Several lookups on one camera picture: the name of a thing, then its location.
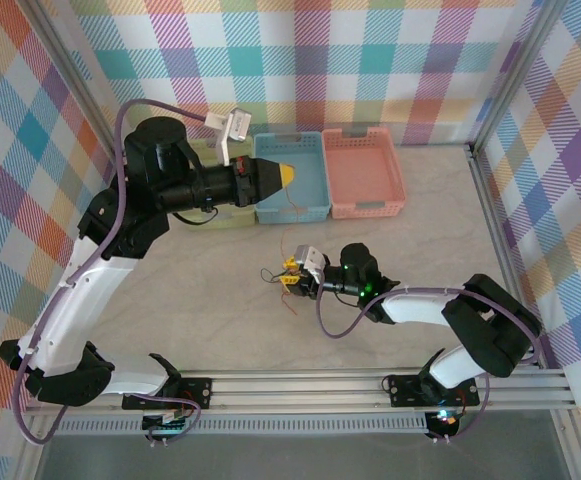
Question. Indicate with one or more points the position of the blue plastic basket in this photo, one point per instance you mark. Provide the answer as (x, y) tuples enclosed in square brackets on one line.
[(310, 170)]

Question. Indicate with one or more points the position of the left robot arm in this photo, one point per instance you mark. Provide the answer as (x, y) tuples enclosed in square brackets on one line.
[(80, 300)]

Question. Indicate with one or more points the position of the green plastic basket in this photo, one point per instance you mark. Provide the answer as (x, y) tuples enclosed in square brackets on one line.
[(235, 220)]

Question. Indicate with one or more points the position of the aluminium side rail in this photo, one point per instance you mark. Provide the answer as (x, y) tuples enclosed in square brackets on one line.
[(490, 215)]

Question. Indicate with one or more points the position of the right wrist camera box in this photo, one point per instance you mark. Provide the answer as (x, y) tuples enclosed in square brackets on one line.
[(312, 257)]

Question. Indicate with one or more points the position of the controller circuit board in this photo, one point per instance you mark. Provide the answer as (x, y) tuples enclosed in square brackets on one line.
[(445, 417), (167, 425)]

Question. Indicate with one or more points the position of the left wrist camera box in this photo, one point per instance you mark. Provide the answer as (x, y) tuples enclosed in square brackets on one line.
[(237, 125)]

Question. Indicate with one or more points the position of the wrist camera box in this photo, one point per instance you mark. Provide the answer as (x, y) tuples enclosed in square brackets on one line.
[(237, 125), (312, 257)]

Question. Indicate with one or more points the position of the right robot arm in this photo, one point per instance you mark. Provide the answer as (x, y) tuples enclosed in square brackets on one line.
[(420, 307)]

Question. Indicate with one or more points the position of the aluminium frame post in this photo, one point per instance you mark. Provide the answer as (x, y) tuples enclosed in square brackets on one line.
[(512, 70), (77, 70)]

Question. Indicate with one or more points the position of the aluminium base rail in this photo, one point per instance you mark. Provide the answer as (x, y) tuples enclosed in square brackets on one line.
[(295, 390)]

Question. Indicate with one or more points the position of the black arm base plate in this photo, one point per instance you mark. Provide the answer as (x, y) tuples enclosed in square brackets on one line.
[(405, 390), (200, 392)]

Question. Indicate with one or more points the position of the pink plastic basket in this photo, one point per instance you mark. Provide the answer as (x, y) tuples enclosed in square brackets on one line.
[(360, 170)]

